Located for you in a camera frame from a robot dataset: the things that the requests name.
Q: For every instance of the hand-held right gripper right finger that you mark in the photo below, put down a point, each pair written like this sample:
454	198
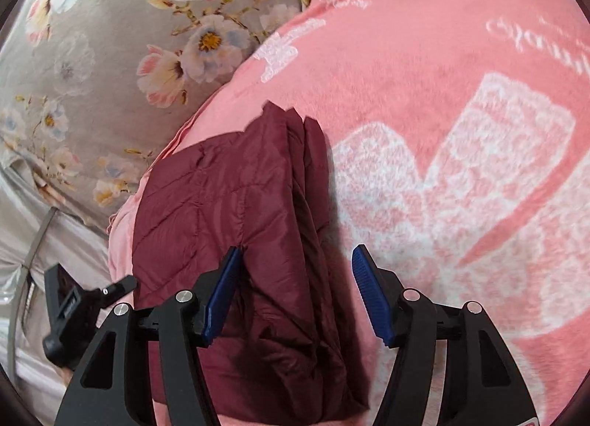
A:
371	299

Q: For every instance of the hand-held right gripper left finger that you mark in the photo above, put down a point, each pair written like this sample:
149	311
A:
221	297

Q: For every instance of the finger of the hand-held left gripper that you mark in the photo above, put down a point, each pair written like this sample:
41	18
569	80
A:
119	288

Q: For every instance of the maroon quilted jacket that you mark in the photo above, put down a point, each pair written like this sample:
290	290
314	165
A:
207	200

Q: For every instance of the beige cloth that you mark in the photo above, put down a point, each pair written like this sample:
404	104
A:
27	389

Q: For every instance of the grey floral bedsheet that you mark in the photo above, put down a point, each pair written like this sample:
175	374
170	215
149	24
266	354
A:
115	108

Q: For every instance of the pink printed blanket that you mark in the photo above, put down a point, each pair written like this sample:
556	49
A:
438	62

